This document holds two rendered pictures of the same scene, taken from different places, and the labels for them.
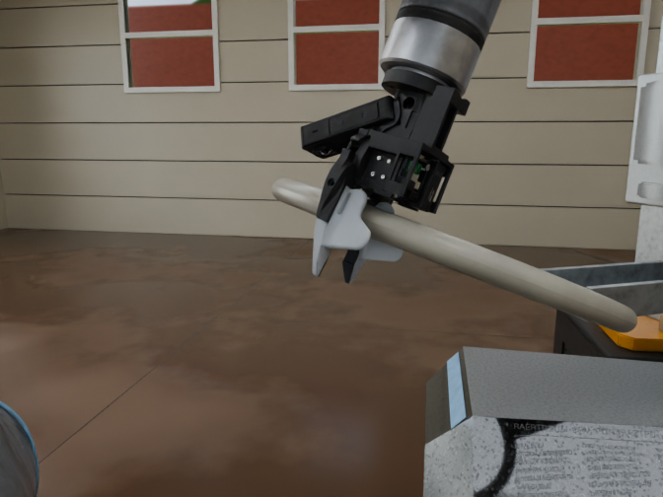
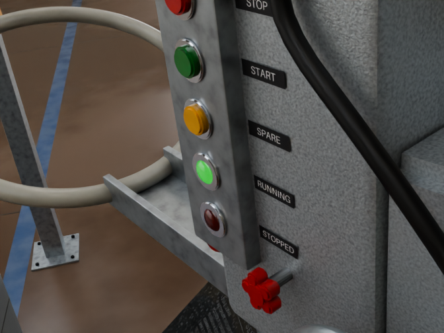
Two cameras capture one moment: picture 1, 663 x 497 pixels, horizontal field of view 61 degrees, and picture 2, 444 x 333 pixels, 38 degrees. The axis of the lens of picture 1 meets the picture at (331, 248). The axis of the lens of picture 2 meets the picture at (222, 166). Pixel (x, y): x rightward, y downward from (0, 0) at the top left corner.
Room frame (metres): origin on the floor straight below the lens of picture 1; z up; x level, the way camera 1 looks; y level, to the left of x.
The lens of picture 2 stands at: (0.73, -1.21, 1.64)
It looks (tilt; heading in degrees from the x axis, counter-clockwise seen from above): 31 degrees down; 75
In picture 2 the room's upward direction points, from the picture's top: 8 degrees counter-clockwise
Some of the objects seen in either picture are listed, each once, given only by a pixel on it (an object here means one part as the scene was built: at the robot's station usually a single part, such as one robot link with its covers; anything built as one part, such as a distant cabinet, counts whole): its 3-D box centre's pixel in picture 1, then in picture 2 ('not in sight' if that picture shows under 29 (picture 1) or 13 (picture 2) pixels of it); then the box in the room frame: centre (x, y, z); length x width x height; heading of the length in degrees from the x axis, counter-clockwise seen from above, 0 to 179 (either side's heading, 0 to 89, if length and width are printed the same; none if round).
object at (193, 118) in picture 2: not in sight; (196, 119); (0.83, -0.75, 1.41); 0.03 x 0.01 x 0.03; 110
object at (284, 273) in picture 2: not in sight; (272, 282); (0.86, -0.81, 1.28); 0.04 x 0.04 x 0.04; 20
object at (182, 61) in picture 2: not in sight; (187, 61); (0.83, -0.75, 1.47); 0.03 x 0.01 x 0.03; 110
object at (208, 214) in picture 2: not in sight; (213, 219); (0.84, -0.75, 1.31); 0.02 x 0.01 x 0.02; 110
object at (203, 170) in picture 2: not in sight; (206, 171); (0.84, -0.75, 1.36); 0.02 x 0.01 x 0.02; 110
